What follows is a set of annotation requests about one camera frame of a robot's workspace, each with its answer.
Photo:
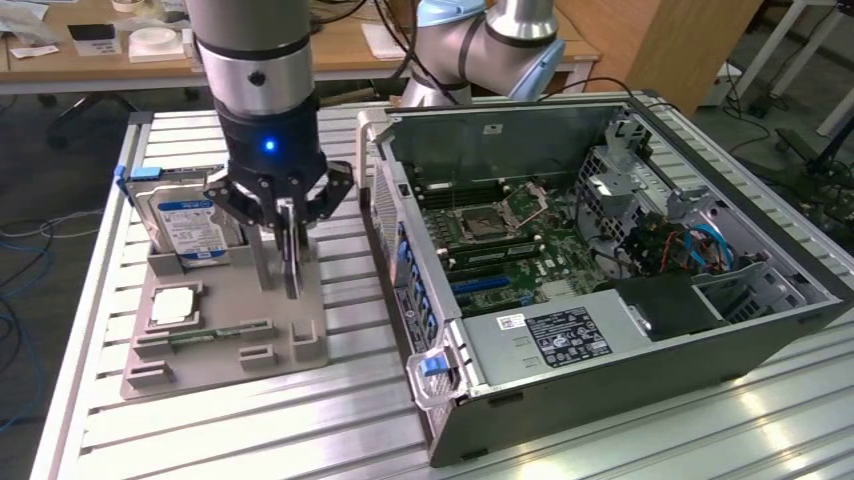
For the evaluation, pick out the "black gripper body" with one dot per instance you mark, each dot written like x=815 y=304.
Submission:
x=268 y=140

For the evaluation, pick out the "green graphics card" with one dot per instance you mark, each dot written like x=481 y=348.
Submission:
x=292 y=270

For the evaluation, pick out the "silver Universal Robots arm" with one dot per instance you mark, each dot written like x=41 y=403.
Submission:
x=254 y=75

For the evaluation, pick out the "hard disk with blue caddy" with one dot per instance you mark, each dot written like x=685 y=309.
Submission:
x=188 y=235

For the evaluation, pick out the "wooden desk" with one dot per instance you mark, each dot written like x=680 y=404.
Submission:
x=348 y=55

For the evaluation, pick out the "plain white box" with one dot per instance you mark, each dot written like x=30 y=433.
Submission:
x=189 y=42

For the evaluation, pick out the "silver CPU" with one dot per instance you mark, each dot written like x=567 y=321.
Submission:
x=173 y=306

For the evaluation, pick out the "CPU socket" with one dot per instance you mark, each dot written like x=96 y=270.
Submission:
x=481 y=225

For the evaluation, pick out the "white round object on desk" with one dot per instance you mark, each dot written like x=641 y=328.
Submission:
x=157 y=45

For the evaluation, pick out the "white booklet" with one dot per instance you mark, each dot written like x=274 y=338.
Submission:
x=384 y=42

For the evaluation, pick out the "black RAM stick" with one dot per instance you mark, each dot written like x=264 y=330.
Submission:
x=495 y=246
x=497 y=256

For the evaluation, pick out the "green RAM stick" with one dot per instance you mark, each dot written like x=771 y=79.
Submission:
x=194 y=337

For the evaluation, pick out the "blue expansion slot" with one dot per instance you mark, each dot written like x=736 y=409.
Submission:
x=477 y=285

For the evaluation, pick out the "metal socket cover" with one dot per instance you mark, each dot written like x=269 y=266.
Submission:
x=531 y=197

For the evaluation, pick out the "grey parts rack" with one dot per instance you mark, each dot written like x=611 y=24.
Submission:
x=221 y=360

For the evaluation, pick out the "white box with black top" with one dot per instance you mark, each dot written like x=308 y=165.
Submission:
x=97 y=40

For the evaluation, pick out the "green motherboard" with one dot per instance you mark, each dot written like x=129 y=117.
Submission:
x=535 y=280

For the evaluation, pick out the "blue case latch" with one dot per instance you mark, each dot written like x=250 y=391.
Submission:
x=434 y=364

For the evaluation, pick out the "white paper label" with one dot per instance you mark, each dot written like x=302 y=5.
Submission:
x=34 y=51

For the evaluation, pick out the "grey power supply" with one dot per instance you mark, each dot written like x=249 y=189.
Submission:
x=495 y=350

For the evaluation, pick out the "silver disk bay cage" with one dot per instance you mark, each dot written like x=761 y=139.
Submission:
x=615 y=200

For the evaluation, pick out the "wooden cabinet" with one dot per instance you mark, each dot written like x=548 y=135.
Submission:
x=668 y=50

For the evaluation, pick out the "open black PC case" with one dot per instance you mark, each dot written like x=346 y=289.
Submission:
x=601 y=400

